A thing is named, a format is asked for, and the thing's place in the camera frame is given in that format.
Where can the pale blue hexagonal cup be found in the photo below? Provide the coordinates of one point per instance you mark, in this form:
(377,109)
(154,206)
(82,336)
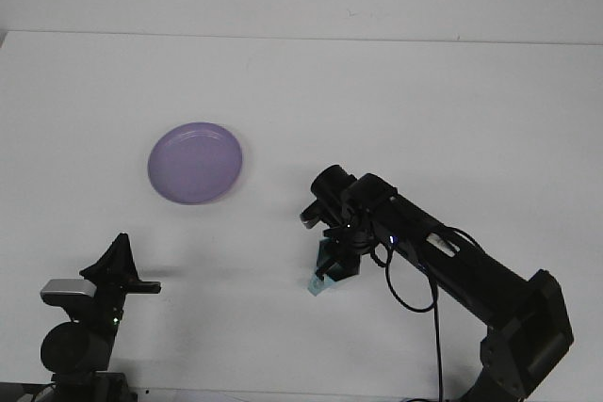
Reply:
(316,286)

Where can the pale purple round plate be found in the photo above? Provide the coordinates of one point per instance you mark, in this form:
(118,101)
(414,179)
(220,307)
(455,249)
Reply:
(195,163)

